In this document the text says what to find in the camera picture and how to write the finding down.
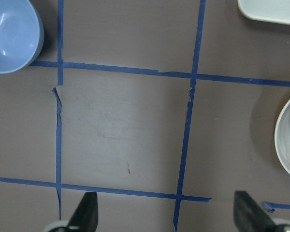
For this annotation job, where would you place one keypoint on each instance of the blue bowl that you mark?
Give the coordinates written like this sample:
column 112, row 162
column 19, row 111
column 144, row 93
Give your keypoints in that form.
column 21, row 35

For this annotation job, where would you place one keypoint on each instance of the white rectangular tray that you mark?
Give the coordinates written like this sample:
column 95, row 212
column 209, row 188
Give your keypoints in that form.
column 272, row 11

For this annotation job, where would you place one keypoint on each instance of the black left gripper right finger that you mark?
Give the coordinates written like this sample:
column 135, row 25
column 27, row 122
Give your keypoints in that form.
column 248, row 216

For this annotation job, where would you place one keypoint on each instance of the white round plate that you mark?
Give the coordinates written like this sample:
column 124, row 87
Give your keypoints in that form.
column 282, row 137

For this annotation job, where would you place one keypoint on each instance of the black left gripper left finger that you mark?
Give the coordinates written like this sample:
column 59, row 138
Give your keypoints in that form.
column 85, row 217

